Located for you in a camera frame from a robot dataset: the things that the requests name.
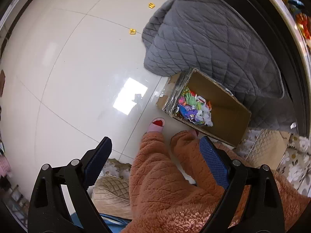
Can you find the colourful printed cloth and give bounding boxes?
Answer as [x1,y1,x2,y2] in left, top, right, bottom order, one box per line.
[267,0,311,40]

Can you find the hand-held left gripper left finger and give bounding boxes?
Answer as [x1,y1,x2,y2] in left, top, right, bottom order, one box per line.
[28,136,113,233]

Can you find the beige quilted cushion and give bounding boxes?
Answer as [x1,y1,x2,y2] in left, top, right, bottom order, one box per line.
[92,159,134,220]

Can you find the grey quilted blanket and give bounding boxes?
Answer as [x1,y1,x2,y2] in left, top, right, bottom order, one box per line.
[142,0,299,134]

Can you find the flat cardboard sheet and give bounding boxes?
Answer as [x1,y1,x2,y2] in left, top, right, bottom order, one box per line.
[247,129,291,171]

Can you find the brown cardboard box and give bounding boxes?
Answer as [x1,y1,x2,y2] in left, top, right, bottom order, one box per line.
[155,68,252,147]

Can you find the blue plastic item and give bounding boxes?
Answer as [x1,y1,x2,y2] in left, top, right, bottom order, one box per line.
[70,213,132,233]

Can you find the floral sofa cover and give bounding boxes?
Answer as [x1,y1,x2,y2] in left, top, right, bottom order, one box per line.
[236,129,311,197]

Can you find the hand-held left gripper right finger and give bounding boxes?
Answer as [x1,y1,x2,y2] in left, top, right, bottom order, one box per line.
[199,136,285,233]

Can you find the pink slipper with red heart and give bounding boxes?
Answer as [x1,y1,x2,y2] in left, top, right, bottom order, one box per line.
[148,117,166,134]

